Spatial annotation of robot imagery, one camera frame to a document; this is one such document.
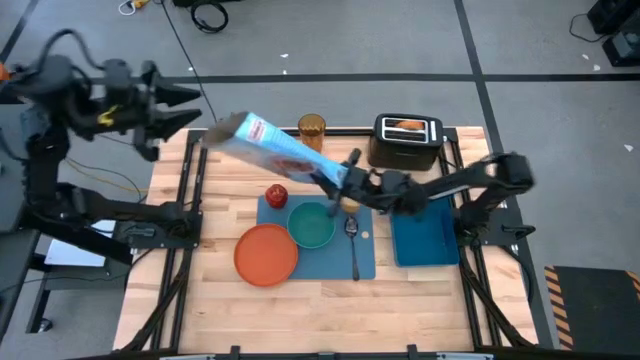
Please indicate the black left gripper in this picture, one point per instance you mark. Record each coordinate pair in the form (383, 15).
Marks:
(130, 100)

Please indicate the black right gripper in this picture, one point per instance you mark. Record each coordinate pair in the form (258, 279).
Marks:
(380, 190)

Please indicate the yellow cup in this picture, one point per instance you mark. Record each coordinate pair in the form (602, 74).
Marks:
(351, 206)

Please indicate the green bowl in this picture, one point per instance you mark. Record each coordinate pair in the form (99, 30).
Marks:
(311, 225)

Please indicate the metal spoon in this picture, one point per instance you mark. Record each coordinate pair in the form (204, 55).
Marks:
(352, 227)

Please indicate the red apple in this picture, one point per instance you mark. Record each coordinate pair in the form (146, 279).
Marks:
(276, 196)

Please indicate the light blue cereal box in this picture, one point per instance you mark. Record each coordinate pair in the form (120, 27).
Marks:
(270, 145)

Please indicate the orange plate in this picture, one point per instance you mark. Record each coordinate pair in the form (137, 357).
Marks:
(266, 255)

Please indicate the toasted bagel half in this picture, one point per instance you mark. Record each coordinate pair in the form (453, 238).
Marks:
(411, 124)

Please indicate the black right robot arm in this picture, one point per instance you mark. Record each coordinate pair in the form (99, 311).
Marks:
(470, 177)

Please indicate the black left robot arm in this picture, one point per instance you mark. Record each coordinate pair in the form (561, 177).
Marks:
(45, 150)

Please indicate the blue placemat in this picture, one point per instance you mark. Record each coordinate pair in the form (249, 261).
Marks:
(325, 262)

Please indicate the black toaster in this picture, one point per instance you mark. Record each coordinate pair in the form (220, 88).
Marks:
(400, 152)

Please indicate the blue plastic tray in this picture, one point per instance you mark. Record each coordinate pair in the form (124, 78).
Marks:
(425, 240)

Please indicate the white shelf board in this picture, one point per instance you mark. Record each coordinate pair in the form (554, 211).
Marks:
(75, 255)

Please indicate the black desk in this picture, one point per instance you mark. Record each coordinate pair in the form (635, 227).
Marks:
(10, 210)

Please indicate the black yellow striped mat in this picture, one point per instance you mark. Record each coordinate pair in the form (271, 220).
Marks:
(595, 310)

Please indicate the black equipment case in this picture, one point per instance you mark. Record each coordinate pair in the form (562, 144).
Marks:
(617, 30)

